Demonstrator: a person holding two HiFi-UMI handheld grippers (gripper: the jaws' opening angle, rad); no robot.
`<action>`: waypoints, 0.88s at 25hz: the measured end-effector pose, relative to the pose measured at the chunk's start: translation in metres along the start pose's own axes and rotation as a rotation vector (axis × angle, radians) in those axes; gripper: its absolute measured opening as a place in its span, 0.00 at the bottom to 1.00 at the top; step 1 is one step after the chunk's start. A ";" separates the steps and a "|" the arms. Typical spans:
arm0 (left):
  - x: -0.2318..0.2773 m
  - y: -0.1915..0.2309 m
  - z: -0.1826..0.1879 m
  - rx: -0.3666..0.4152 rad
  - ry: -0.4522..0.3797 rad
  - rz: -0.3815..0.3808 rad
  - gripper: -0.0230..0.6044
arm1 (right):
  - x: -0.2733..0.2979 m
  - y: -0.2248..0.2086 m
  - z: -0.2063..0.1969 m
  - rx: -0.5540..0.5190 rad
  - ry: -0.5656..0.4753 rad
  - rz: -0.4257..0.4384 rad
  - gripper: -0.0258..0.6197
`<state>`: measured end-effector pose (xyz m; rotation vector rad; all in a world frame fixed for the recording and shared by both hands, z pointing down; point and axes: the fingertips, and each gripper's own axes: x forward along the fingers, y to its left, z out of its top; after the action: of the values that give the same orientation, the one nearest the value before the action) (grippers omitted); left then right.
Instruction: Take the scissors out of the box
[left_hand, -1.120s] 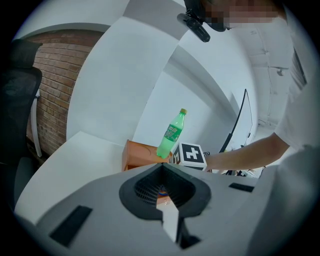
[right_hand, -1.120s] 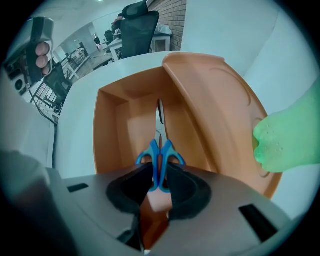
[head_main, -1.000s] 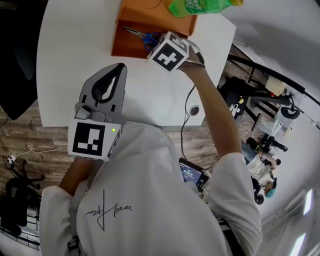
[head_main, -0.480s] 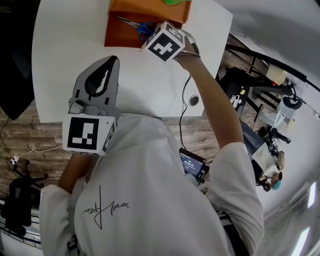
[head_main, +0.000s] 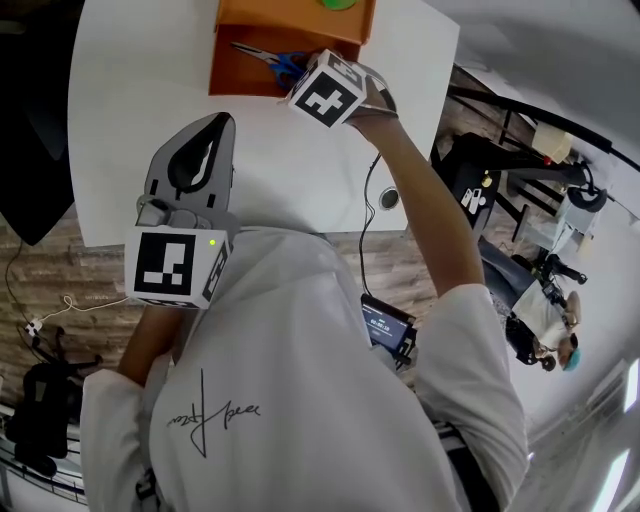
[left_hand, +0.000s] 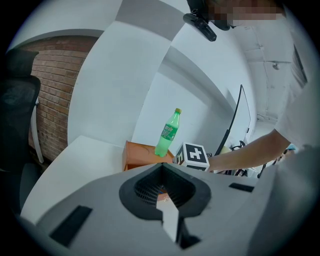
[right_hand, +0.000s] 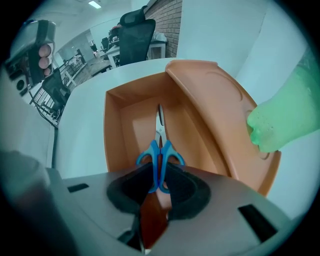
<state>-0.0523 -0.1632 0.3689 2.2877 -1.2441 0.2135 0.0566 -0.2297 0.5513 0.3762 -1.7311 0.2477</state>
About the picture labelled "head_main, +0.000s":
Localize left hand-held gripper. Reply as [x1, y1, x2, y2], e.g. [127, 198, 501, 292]
[123, 112, 241, 311]

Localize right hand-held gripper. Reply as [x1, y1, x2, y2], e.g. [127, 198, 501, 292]
[287, 48, 400, 129]

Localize blue handled scissors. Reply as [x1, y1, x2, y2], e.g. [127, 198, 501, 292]
[229, 41, 314, 91]

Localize orange open-front box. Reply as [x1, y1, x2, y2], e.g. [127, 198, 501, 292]
[208, 0, 377, 100]

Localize person's left forearm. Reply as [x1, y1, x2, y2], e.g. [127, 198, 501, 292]
[116, 301, 195, 387]

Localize person's right forearm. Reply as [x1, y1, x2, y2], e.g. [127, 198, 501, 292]
[351, 110, 485, 304]

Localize cream plastic connector housing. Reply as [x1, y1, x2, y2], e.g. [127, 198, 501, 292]
[531, 122, 575, 165]

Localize white table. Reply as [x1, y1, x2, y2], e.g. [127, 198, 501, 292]
[67, 0, 461, 249]

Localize large black office chair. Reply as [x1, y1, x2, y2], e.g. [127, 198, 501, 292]
[0, 0, 77, 247]

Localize black chair with armrest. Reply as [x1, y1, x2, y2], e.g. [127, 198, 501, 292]
[499, 159, 610, 212]

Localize black screen device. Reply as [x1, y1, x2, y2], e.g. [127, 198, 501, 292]
[359, 293, 418, 370]

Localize person's white shirt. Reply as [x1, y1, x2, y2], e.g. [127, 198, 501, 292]
[82, 227, 530, 512]

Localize black curved bar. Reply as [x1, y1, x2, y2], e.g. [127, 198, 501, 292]
[448, 84, 640, 171]

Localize black swivel chair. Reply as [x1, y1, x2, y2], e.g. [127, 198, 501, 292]
[3, 327, 105, 477]

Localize left hand-held gripper camera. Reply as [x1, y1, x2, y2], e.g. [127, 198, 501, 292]
[135, 197, 170, 227]

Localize black device cable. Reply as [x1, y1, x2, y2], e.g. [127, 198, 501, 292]
[357, 151, 385, 297]

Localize looped white cable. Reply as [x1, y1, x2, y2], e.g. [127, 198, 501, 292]
[39, 294, 135, 327]

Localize thin black floor cable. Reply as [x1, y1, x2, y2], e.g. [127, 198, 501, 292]
[3, 238, 32, 327]

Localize black strap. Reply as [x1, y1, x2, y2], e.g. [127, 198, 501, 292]
[432, 421, 501, 512]

